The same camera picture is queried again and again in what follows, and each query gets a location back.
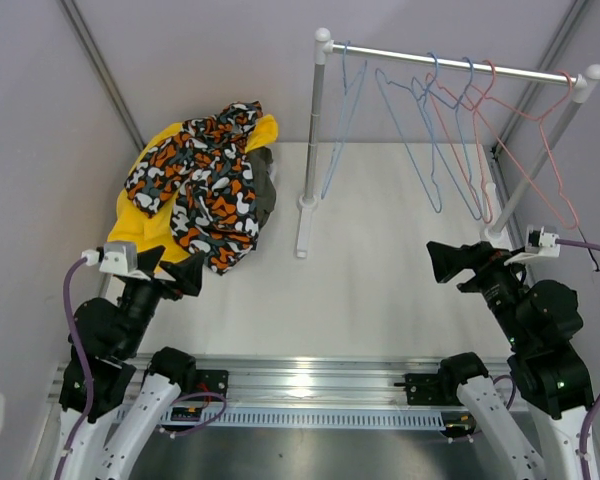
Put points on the olive green shorts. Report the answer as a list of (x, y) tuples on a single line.
[(262, 164)]

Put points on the camouflage patterned shorts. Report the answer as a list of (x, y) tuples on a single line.
[(200, 173)]

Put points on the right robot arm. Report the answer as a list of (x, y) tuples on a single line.
[(539, 323)]

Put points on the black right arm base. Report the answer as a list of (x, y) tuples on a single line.
[(422, 389)]

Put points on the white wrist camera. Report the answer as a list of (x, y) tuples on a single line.
[(118, 258), (541, 245)]

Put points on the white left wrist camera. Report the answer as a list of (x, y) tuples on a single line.
[(118, 258)]

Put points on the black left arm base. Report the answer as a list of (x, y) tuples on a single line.
[(208, 384)]

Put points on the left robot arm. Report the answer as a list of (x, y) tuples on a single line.
[(104, 336)]

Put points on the yellow shorts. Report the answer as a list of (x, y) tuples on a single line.
[(133, 226)]

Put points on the aluminium mounting rail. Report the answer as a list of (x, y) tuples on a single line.
[(314, 382)]

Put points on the white steel clothes rack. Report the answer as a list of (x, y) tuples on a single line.
[(580, 89)]

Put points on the white slotted cable duct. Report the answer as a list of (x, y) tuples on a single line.
[(181, 418)]

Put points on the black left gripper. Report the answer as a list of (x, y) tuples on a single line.
[(187, 270)]

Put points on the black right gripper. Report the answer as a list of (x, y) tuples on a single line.
[(480, 256)]

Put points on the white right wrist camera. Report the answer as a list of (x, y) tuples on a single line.
[(541, 245)]

